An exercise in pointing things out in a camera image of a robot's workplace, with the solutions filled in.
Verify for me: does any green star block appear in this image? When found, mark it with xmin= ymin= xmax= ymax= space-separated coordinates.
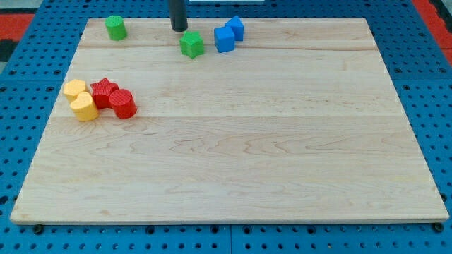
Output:
xmin=179 ymin=31 xmax=204 ymax=59

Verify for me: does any red star block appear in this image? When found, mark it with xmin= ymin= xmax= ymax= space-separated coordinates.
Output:
xmin=90 ymin=78 xmax=119 ymax=109

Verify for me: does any light wooden board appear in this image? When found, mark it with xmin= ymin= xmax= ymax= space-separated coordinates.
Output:
xmin=11 ymin=18 xmax=449 ymax=225

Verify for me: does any blue cube block front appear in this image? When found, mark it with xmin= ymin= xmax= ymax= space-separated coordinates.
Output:
xmin=213 ymin=27 xmax=235 ymax=53

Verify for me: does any blue block rear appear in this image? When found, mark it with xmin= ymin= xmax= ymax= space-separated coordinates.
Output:
xmin=225 ymin=16 xmax=244 ymax=41

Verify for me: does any red cylinder block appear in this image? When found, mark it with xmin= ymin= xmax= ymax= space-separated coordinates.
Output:
xmin=109 ymin=89 xmax=137 ymax=119

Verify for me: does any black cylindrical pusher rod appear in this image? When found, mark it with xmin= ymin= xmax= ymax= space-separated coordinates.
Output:
xmin=168 ymin=0 xmax=188 ymax=32

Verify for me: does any yellow heart block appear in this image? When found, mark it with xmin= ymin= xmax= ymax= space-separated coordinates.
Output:
xmin=70 ymin=92 xmax=99 ymax=122

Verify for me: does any green cylinder block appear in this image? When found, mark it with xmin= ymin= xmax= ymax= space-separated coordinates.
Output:
xmin=105 ymin=15 xmax=127 ymax=41

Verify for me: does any yellow hexagon block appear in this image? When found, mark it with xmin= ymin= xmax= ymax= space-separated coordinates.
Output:
xmin=63 ymin=79 xmax=88 ymax=102

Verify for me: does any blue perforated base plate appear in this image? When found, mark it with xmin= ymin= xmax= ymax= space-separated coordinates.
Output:
xmin=1 ymin=0 xmax=451 ymax=253

